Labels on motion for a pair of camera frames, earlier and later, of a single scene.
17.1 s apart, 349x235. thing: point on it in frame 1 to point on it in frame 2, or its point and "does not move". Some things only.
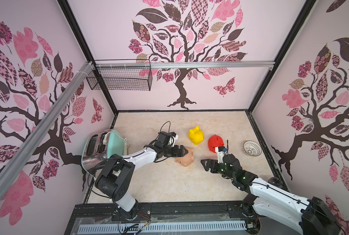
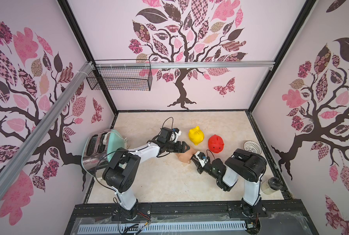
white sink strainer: (252, 148) does not move
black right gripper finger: (212, 166) to (199, 168)
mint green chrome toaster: (99, 146) does not move
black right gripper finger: (209, 163) to (195, 159)
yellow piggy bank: (196, 135) does not move
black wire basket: (122, 79) does not move
